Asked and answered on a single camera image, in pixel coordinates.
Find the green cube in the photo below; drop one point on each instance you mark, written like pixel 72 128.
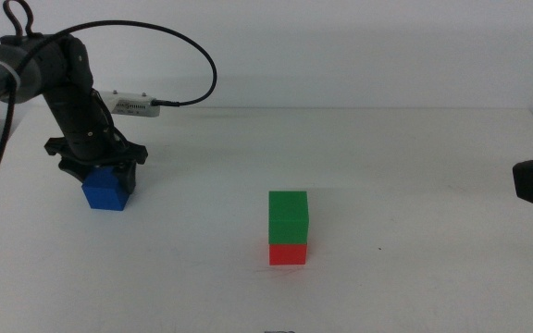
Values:
pixel 288 217

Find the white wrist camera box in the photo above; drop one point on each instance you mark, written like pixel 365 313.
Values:
pixel 130 107

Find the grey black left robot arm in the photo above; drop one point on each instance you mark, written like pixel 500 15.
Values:
pixel 70 111

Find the red cube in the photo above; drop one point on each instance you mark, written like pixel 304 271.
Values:
pixel 288 254

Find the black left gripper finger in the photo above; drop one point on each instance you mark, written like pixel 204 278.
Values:
pixel 74 172
pixel 127 178

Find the blue cube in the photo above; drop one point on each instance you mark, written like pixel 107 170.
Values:
pixel 104 194

